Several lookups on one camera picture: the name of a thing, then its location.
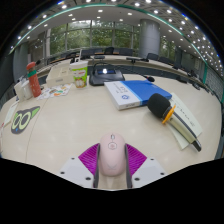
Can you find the group of black chairs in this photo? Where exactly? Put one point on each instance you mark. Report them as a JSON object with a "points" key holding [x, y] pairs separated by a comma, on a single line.
{"points": [[109, 50]]}

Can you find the black green cat-shaped mouse pad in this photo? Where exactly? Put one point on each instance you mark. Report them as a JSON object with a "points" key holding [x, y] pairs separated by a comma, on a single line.
{"points": [[21, 121]]}

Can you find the blue white book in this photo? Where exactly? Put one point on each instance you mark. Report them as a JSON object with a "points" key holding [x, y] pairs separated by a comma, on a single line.
{"points": [[143, 90]]}

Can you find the red drink bottle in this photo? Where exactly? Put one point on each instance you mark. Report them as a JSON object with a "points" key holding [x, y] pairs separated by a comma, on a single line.
{"points": [[34, 83]]}

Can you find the group of ceiling lights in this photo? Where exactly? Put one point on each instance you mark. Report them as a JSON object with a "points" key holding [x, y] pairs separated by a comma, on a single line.
{"points": [[100, 11]]}

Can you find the white open cardboard box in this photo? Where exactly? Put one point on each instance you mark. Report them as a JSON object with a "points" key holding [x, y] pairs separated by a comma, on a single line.
{"points": [[58, 77]]}

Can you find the pink computer mouse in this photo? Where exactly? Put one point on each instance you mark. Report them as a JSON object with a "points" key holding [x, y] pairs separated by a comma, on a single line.
{"points": [[112, 155]]}

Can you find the black conference microphone unit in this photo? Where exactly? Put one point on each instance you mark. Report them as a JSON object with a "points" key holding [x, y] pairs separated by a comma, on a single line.
{"points": [[105, 79]]}

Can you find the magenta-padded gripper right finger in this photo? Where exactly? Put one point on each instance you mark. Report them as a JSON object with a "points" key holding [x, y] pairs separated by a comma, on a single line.
{"points": [[136, 160]]}

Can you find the black foam handheld microphone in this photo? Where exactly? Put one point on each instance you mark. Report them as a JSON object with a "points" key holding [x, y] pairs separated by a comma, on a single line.
{"points": [[158, 105]]}

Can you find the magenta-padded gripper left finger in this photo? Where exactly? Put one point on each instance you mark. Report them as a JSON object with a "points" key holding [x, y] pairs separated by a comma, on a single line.
{"points": [[88, 158]]}

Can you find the green white paper cup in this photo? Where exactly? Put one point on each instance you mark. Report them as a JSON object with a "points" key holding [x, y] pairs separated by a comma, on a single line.
{"points": [[80, 76]]}

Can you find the pale green notebook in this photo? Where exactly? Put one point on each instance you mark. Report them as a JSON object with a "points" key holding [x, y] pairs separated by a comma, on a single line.
{"points": [[187, 116]]}

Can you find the colourful sticker sheet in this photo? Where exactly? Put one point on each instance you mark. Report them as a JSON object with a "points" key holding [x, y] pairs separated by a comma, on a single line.
{"points": [[55, 91]]}

